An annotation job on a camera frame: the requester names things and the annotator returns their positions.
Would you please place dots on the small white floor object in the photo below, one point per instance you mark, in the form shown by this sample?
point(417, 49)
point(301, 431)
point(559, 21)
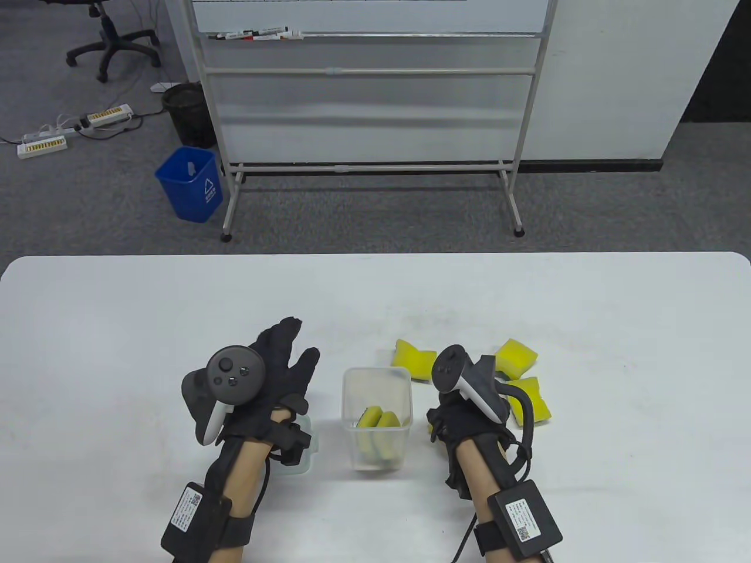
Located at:
point(159, 87)

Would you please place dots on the person's left forearm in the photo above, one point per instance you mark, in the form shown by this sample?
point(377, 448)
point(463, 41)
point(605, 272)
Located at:
point(246, 475)

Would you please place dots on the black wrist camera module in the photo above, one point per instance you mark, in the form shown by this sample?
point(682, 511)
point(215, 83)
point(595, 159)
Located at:
point(293, 443)

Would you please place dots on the black forearm sensor box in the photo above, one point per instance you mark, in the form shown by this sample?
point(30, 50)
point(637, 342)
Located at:
point(190, 519)
point(522, 519)

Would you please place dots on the clear plastic airtight container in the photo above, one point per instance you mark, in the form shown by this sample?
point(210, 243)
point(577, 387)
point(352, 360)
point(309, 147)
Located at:
point(375, 384)

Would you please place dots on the white power strip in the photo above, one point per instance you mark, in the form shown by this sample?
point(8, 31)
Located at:
point(41, 146)
point(108, 115)

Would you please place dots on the person's right forearm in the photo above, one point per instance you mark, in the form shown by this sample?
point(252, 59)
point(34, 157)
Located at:
point(475, 469)

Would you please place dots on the blue plastic bin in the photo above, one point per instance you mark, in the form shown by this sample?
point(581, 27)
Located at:
point(188, 193)

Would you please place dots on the black door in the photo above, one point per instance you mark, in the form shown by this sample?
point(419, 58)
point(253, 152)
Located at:
point(721, 88)

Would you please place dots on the whiteboard on metal stand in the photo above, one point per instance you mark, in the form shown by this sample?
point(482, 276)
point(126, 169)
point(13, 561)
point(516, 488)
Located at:
point(352, 14)

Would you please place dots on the black office chair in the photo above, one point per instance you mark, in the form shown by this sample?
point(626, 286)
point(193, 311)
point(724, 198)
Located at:
point(110, 42)

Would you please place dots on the grey handheld controller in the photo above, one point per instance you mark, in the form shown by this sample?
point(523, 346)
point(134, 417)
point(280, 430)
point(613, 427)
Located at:
point(449, 366)
point(234, 372)

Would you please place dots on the clear container lid green seal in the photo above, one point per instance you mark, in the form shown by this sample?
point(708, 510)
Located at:
point(305, 469)

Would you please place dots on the person's right hand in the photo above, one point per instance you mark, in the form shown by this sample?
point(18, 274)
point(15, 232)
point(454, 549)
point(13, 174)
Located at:
point(457, 419)

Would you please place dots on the person's left hand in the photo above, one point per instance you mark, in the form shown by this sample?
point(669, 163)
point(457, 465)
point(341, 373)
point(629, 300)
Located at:
point(281, 375)

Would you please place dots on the black mesh trash bin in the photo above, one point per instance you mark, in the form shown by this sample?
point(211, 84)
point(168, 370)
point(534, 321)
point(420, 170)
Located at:
point(188, 111)

